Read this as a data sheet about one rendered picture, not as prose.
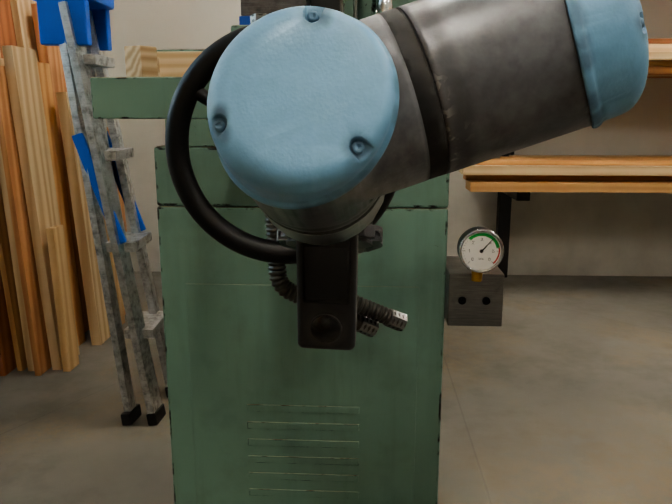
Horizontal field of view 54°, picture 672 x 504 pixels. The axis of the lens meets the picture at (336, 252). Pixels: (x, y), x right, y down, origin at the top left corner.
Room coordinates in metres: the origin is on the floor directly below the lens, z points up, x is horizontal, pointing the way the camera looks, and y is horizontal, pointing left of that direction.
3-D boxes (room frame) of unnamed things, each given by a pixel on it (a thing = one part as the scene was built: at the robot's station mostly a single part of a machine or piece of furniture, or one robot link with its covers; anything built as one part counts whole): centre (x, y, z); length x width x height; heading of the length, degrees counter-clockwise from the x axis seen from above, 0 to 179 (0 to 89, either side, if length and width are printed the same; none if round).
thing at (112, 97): (1.03, 0.06, 0.87); 0.61 x 0.30 x 0.06; 87
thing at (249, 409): (1.26, 0.04, 0.35); 0.58 x 0.45 x 0.71; 177
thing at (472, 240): (0.91, -0.20, 0.65); 0.06 x 0.04 x 0.08; 87
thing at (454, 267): (0.98, -0.21, 0.58); 0.12 x 0.08 x 0.08; 177
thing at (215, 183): (1.26, 0.04, 0.76); 0.57 x 0.45 x 0.09; 177
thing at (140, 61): (1.03, 0.29, 0.92); 0.04 x 0.03 x 0.05; 59
